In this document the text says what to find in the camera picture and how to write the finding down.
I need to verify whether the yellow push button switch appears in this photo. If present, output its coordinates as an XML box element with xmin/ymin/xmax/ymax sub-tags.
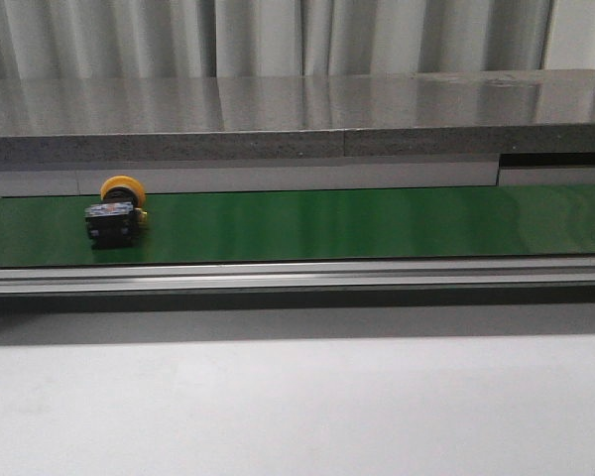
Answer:
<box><xmin>84</xmin><ymin>175</ymin><xmax>148</xmax><ymax>249</ymax></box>

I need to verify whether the grey cabinet front panel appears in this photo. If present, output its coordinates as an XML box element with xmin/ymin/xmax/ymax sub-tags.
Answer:
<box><xmin>0</xmin><ymin>153</ymin><xmax>595</xmax><ymax>197</ymax></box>

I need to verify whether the grey stone countertop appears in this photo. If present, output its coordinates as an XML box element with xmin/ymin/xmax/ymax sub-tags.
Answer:
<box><xmin>0</xmin><ymin>69</ymin><xmax>595</xmax><ymax>169</ymax></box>

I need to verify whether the green conveyor belt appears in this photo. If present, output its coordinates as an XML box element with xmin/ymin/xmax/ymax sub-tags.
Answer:
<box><xmin>0</xmin><ymin>184</ymin><xmax>595</xmax><ymax>268</ymax></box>

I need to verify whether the white curtain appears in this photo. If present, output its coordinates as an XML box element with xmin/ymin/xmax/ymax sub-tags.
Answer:
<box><xmin>0</xmin><ymin>1</ymin><xmax>595</xmax><ymax>79</ymax></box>

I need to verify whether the aluminium conveyor side rail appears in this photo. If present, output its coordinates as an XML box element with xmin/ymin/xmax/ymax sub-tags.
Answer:
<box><xmin>0</xmin><ymin>256</ymin><xmax>595</xmax><ymax>297</ymax></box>

